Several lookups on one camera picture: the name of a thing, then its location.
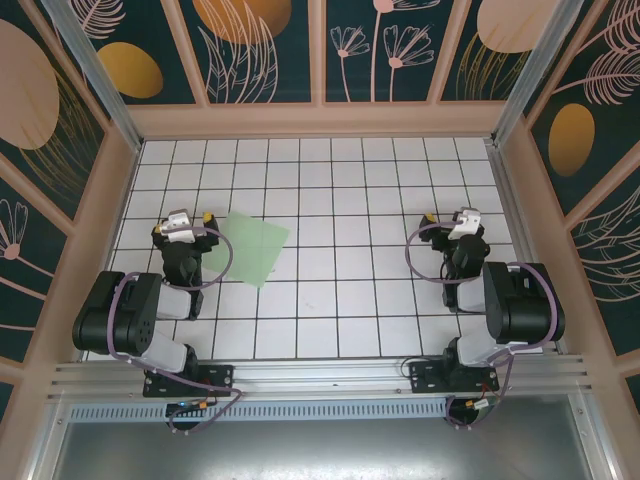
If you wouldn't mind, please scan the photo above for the long aluminium mounting rail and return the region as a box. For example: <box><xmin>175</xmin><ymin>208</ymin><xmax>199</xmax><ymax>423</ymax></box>
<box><xmin>47</xmin><ymin>353</ymin><xmax>594</xmax><ymax>402</ymax></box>

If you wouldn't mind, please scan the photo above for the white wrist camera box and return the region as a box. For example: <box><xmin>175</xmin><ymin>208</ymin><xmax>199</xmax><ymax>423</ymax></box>
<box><xmin>447</xmin><ymin>205</ymin><xmax>484</xmax><ymax>242</ymax></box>
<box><xmin>160</xmin><ymin>209</ymin><xmax>197</xmax><ymax>245</ymax></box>

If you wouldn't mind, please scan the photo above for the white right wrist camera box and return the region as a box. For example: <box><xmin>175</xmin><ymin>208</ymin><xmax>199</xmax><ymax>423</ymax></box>
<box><xmin>447</xmin><ymin>205</ymin><xmax>484</xmax><ymax>242</ymax></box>

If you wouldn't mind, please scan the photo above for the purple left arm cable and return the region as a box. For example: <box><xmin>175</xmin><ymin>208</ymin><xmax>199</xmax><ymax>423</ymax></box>
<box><xmin>107</xmin><ymin>224</ymin><xmax>245</xmax><ymax>437</ymax></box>

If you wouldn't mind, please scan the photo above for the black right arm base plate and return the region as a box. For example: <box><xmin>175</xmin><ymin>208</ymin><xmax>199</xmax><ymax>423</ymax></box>
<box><xmin>408</xmin><ymin>360</ymin><xmax>501</xmax><ymax>395</ymax></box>

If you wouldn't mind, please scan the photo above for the light green cloth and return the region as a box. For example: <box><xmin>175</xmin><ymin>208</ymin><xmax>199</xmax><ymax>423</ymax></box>
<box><xmin>202</xmin><ymin>211</ymin><xmax>292</xmax><ymax>289</ymax></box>

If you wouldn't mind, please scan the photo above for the small controller circuit board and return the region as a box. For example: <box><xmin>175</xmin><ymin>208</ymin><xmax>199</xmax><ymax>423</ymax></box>
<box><xmin>164</xmin><ymin>398</ymin><xmax>214</xmax><ymax>419</ymax></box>
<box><xmin>462</xmin><ymin>397</ymin><xmax>503</xmax><ymax>416</ymax></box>

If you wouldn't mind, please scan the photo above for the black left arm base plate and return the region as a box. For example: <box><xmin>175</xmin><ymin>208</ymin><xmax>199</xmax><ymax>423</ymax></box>
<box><xmin>143</xmin><ymin>363</ymin><xmax>236</xmax><ymax>399</ymax></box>

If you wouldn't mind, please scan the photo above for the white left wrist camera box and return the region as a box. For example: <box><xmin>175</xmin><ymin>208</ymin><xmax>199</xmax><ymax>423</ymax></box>
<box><xmin>160</xmin><ymin>209</ymin><xmax>197</xmax><ymax>245</ymax></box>

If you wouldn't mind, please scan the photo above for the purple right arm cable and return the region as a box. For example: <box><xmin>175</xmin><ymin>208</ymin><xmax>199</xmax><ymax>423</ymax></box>
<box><xmin>404</xmin><ymin>222</ymin><xmax>564</xmax><ymax>432</ymax></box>

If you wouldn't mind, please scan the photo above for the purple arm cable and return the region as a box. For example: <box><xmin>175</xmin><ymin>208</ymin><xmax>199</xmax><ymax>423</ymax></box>
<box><xmin>107</xmin><ymin>224</ymin><xmax>245</xmax><ymax>437</ymax></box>
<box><xmin>404</xmin><ymin>222</ymin><xmax>564</xmax><ymax>432</ymax></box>

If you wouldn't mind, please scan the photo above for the aluminium side rail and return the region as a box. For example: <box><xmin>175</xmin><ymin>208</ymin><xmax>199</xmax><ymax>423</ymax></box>
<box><xmin>487</xmin><ymin>142</ymin><xmax>569</xmax><ymax>355</ymax></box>

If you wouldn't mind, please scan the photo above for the aluminium frame post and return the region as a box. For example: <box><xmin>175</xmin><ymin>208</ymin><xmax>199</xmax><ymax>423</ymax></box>
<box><xmin>40</xmin><ymin>0</ymin><xmax>146</xmax><ymax>154</ymax></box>
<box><xmin>490</xmin><ymin>0</ymin><xmax>587</xmax><ymax>147</ymax></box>

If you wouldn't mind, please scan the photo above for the grey metal sheet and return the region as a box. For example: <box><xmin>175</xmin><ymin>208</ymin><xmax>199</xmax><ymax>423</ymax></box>
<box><xmin>29</xmin><ymin>419</ymin><xmax>616</xmax><ymax>480</ymax></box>

